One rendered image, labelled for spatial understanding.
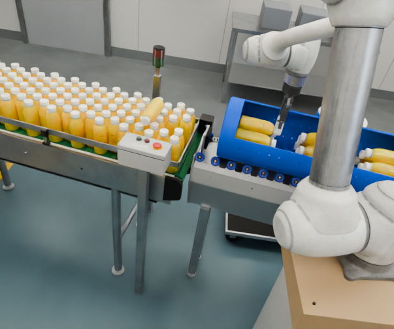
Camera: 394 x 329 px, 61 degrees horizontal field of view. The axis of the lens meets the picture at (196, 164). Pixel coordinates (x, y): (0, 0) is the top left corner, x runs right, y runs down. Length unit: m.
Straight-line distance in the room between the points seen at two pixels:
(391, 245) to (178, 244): 1.61
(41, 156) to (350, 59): 1.43
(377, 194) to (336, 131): 0.24
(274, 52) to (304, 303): 0.81
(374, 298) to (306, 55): 0.83
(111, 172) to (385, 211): 1.14
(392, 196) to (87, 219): 2.03
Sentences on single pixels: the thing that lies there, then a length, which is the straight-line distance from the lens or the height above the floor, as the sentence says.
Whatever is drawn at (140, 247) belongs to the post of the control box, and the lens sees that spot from 1.80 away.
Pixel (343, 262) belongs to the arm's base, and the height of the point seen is 1.10.
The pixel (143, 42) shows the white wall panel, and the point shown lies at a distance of 4.95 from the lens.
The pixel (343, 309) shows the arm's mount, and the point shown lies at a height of 1.10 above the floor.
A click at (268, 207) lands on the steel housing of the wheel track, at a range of 1.65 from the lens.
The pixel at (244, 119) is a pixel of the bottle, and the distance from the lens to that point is 1.50.
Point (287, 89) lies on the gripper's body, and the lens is 1.42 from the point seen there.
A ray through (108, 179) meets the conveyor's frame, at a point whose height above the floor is 0.79.
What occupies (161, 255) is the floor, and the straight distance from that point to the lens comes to 2.33.
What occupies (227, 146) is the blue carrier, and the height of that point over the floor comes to 1.09.
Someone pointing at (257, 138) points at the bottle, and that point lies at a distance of 1.47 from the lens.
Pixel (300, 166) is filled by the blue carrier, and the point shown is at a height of 1.08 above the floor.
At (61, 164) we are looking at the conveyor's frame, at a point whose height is 0.80.
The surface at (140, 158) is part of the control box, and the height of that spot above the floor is 1.06.
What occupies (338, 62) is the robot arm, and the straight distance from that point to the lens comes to 0.83.
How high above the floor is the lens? 1.89
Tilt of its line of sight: 38 degrees down
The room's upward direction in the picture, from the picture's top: 9 degrees clockwise
